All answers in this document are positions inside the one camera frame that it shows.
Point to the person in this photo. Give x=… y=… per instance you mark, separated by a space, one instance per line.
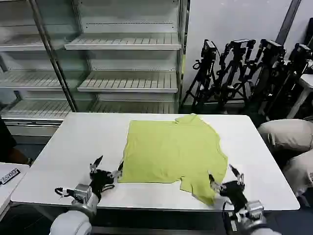
x=286 y=137

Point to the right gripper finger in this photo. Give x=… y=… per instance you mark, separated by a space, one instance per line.
x=216 y=185
x=239 y=178

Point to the glass-fronted empty display shelf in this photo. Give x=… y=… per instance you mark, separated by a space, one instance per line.
x=36 y=80

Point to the slanted grey metal pole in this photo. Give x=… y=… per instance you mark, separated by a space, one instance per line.
x=288 y=22
x=56 y=63

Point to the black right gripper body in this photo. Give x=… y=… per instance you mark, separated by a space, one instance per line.
x=234 y=193

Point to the open empty display shelf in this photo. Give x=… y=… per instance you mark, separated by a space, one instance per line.
x=129 y=44

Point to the yellow-green t-shirt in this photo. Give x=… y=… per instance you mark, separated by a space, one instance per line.
x=171 y=151

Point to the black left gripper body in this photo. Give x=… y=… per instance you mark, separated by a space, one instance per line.
x=101 y=181

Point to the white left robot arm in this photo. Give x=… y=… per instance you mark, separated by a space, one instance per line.
x=71 y=222

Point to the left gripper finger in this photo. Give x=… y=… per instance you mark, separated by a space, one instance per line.
x=118 y=174
x=94 y=167

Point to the black and white label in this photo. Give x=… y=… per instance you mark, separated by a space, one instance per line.
x=9 y=175

